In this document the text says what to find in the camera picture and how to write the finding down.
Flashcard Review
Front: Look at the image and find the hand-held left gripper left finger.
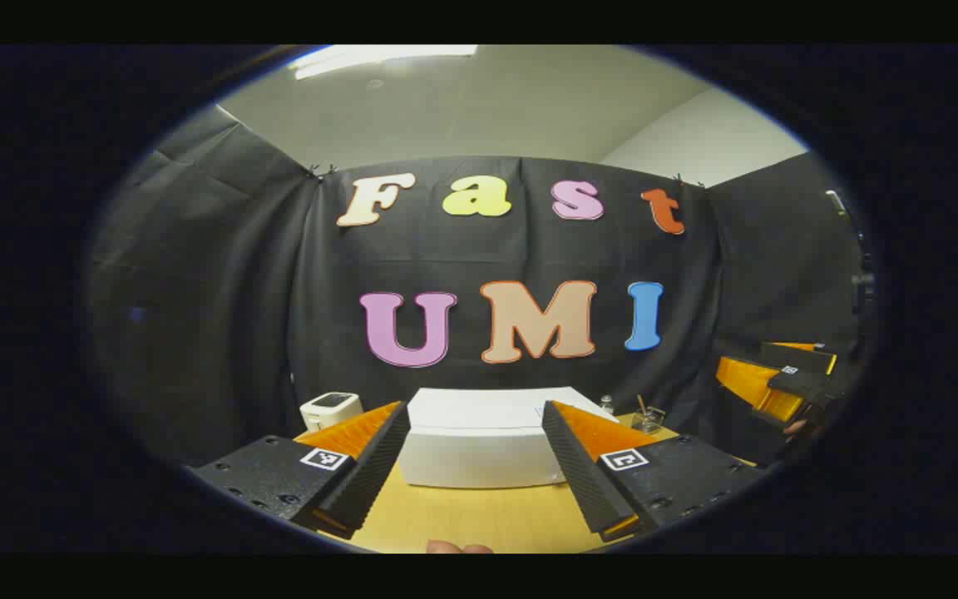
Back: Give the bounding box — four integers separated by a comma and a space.
188, 401, 411, 540

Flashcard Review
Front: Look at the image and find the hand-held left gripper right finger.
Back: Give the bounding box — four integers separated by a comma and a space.
542, 401, 767, 542

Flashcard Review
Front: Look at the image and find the white microwave oven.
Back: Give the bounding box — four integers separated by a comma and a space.
398, 386, 617, 489

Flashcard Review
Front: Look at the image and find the white toaster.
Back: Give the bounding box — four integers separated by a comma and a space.
299, 391, 363, 433

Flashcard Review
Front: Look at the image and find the small glass jar with stick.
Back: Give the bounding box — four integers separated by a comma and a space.
630, 394, 667, 435

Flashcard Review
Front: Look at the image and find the black backdrop cloth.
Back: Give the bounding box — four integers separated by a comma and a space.
88, 104, 871, 467

